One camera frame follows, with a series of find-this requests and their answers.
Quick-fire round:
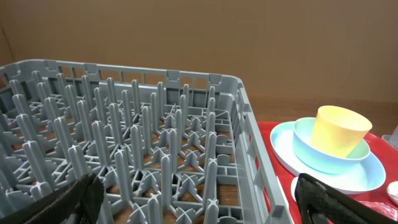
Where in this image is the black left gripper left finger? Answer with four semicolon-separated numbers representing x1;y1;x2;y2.
1;173;104;224

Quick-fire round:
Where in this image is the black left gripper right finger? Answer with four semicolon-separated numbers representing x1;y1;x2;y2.
295;173;397;224

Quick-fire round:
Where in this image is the light blue bowl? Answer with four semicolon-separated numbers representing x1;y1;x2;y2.
292;117;371;174

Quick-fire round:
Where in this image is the light blue plate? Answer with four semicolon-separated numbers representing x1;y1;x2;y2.
270;121;386;194

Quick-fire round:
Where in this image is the yellow plastic cup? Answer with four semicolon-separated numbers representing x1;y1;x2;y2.
310;105;373;157

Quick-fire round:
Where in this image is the grey dishwasher rack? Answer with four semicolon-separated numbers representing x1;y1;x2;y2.
1;59;292;223

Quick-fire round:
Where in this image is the red snack wrapper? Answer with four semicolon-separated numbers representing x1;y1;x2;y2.
360;201;397;221

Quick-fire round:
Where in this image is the crumpled white tissue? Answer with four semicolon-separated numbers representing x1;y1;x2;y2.
387;181;398;205

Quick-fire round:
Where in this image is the clear plastic bin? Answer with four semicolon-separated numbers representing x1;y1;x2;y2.
381;126;398;150

